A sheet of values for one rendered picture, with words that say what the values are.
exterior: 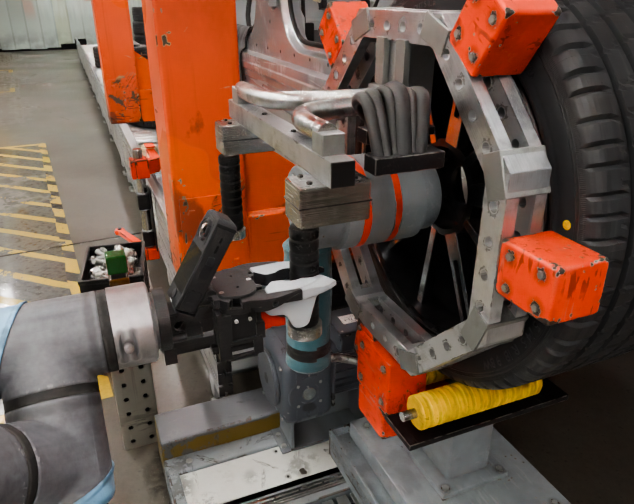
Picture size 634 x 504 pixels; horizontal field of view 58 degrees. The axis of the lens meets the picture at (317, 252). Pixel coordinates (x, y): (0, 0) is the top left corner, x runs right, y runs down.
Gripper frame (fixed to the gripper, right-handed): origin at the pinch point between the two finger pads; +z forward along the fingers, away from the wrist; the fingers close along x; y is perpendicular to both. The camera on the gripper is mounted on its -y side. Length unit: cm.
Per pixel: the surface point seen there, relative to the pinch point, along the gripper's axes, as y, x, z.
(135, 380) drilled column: 61, -73, -21
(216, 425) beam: 70, -59, -4
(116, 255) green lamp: 17, -54, -21
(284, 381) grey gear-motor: 47, -40, 9
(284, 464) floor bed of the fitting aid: 75, -44, 9
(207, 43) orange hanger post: -22, -60, 2
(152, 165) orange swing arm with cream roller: 35, -184, 2
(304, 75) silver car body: -7, -116, 44
